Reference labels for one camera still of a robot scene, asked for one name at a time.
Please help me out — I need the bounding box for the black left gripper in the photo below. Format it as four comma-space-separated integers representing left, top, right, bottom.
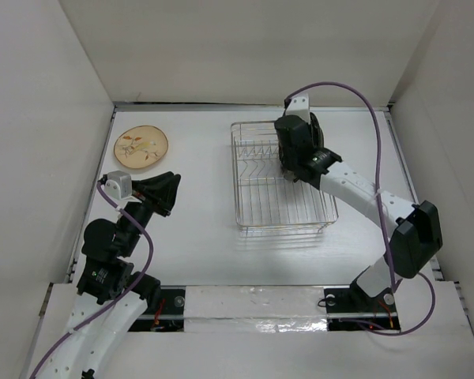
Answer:
119, 170, 180, 255

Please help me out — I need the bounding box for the beige bird pattern plate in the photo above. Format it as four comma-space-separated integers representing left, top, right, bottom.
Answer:
114, 125, 169, 170

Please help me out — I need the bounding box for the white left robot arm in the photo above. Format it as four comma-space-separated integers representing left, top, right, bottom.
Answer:
30, 171, 181, 378

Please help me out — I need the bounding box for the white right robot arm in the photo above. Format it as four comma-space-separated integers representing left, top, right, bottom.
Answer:
274, 115, 443, 310

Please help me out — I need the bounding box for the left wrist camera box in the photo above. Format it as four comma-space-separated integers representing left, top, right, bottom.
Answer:
100, 171, 133, 200

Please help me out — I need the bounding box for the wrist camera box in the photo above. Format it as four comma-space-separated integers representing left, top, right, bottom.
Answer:
284, 94, 310, 124
100, 171, 133, 200

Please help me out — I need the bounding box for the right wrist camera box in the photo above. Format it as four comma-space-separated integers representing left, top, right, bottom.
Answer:
284, 94, 310, 124

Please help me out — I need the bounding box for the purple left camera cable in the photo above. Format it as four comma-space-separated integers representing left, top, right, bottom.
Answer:
31, 181, 155, 379

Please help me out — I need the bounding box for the wire dish rack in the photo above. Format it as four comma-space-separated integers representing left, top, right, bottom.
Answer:
230, 121, 339, 235

